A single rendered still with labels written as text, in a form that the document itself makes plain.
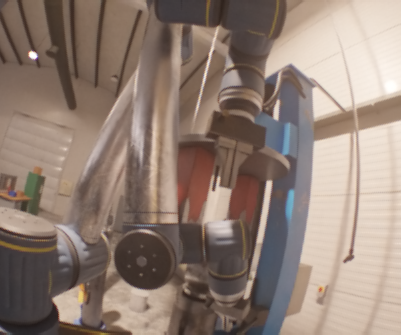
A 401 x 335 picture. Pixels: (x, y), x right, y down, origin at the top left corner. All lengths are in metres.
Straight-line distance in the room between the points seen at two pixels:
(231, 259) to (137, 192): 0.28
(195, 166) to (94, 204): 0.37
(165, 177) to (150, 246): 0.12
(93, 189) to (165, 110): 0.34
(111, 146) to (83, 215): 0.22
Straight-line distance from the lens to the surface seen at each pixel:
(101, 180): 0.62
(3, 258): 0.45
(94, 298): 2.29
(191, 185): 0.74
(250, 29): 0.47
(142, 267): 0.34
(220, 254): 0.50
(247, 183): 1.05
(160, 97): 0.41
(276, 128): 1.16
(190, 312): 0.93
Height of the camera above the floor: 1.83
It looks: 13 degrees up
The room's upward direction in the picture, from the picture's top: 12 degrees clockwise
